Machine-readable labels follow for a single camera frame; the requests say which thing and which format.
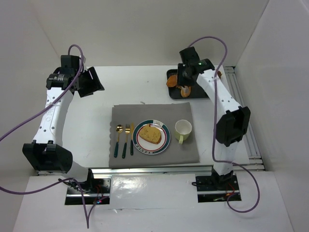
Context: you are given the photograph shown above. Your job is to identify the black rectangular tray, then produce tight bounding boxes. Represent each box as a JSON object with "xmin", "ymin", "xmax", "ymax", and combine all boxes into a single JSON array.
[{"xmin": 167, "ymin": 69, "xmax": 209, "ymax": 100}]

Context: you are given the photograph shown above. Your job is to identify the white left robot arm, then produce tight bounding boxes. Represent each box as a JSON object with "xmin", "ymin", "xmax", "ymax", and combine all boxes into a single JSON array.
[{"xmin": 22, "ymin": 55, "xmax": 104, "ymax": 189}]

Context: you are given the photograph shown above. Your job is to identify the gold knife green handle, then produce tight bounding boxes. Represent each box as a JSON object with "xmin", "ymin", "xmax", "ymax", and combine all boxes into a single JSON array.
[{"xmin": 130, "ymin": 123, "xmax": 134, "ymax": 156}]

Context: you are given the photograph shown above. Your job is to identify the white plate green red rim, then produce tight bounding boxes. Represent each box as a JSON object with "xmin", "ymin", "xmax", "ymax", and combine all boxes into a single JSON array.
[{"xmin": 133, "ymin": 119, "xmax": 171, "ymax": 155}]

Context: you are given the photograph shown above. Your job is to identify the gold spoon green handle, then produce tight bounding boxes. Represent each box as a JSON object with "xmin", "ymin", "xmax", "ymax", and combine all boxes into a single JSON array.
[{"xmin": 113, "ymin": 124, "xmax": 123, "ymax": 158}]

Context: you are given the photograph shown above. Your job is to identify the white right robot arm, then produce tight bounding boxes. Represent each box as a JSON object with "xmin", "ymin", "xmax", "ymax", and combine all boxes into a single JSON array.
[{"xmin": 177, "ymin": 47, "xmax": 251, "ymax": 189}]

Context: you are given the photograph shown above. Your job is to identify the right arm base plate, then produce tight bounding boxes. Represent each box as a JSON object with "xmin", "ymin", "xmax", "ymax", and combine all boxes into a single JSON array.
[{"xmin": 191, "ymin": 175, "xmax": 241, "ymax": 203}]

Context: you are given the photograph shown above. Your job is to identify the orange round bun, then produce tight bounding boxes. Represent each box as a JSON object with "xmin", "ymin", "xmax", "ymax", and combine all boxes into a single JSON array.
[{"xmin": 166, "ymin": 74, "xmax": 177, "ymax": 87}]

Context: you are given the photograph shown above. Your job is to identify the metal tongs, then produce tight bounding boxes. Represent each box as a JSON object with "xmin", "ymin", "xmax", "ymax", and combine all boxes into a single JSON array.
[{"xmin": 182, "ymin": 86, "xmax": 189, "ymax": 93}]

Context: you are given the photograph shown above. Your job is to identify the aluminium rail frame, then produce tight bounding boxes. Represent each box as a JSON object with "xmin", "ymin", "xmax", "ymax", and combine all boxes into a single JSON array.
[{"xmin": 36, "ymin": 66, "xmax": 266, "ymax": 176}]

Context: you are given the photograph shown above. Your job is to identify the gold fork green handle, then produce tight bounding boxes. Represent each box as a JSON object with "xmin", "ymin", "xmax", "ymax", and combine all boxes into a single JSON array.
[{"xmin": 122, "ymin": 124, "xmax": 130, "ymax": 159}]

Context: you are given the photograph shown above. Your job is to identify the light green mug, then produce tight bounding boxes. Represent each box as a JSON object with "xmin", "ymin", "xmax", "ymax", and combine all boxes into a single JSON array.
[{"xmin": 175, "ymin": 119, "xmax": 192, "ymax": 144}]

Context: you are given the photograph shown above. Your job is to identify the toast bread slice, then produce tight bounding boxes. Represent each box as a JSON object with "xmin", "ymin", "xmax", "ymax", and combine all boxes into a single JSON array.
[{"xmin": 139, "ymin": 124, "xmax": 161, "ymax": 144}]

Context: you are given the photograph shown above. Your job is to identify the small orange bread roll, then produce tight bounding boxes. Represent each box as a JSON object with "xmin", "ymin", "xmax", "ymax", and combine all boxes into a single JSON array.
[{"xmin": 181, "ymin": 86, "xmax": 191, "ymax": 98}]

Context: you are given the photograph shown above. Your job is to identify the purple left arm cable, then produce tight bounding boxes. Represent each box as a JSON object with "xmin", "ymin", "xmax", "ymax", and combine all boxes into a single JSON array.
[{"xmin": 0, "ymin": 44, "xmax": 110, "ymax": 229}]

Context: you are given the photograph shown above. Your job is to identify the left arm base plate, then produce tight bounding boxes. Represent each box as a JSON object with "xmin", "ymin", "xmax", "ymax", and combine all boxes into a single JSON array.
[{"xmin": 65, "ymin": 178, "xmax": 111, "ymax": 205}]

